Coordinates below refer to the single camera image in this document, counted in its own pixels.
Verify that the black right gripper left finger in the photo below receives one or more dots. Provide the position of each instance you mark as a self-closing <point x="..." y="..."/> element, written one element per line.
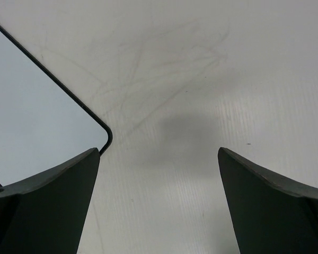
<point x="45" y="213"/>

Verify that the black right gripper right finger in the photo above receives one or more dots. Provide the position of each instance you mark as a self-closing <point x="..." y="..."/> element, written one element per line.
<point x="270" y="213"/>

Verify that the small black-framed whiteboard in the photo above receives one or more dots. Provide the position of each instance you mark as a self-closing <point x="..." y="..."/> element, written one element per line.
<point x="42" y="123"/>

